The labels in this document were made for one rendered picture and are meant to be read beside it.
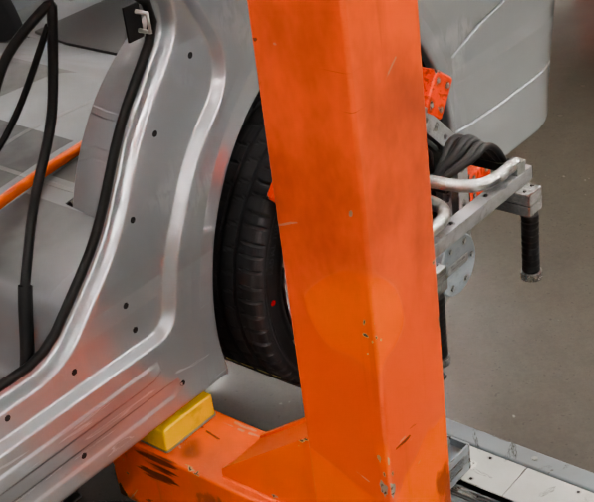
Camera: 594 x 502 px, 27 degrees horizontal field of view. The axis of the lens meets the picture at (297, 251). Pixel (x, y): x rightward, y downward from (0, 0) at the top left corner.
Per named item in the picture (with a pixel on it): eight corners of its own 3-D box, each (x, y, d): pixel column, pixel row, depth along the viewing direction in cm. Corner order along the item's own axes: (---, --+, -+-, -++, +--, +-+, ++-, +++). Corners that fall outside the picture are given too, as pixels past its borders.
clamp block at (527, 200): (502, 197, 252) (502, 174, 250) (542, 207, 247) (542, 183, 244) (489, 208, 249) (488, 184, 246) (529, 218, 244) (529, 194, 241)
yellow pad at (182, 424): (165, 392, 245) (161, 372, 243) (217, 414, 237) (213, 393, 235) (116, 430, 236) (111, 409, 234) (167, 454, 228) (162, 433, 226)
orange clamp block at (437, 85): (411, 114, 256) (423, 71, 256) (443, 121, 251) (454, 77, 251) (393, 107, 250) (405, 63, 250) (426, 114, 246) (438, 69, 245)
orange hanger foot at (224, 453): (176, 448, 255) (148, 307, 238) (386, 544, 224) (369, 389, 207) (118, 495, 245) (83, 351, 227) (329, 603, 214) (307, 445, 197)
